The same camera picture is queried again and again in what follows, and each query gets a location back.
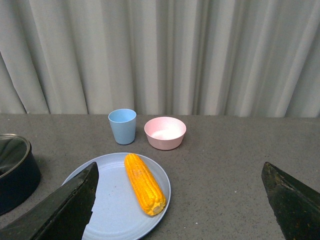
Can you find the light blue cup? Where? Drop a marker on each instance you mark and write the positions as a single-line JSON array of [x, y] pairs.
[[123, 125]]

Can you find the dark blue saucepan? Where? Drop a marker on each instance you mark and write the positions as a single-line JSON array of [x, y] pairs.
[[19, 173]]

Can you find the pink bowl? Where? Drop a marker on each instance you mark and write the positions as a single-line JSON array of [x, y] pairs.
[[165, 133]]

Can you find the yellow corn cob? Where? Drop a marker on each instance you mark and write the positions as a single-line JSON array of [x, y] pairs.
[[148, 193]]

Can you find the white curtain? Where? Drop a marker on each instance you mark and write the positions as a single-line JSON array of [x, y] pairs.
[[246, 58]]

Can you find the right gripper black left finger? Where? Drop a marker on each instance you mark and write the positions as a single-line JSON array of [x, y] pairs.
[[63, 215]]

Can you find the light blue plate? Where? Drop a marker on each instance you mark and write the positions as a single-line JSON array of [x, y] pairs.
[[116, 213]]

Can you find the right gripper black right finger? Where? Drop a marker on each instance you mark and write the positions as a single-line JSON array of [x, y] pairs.
[[295, 205]]

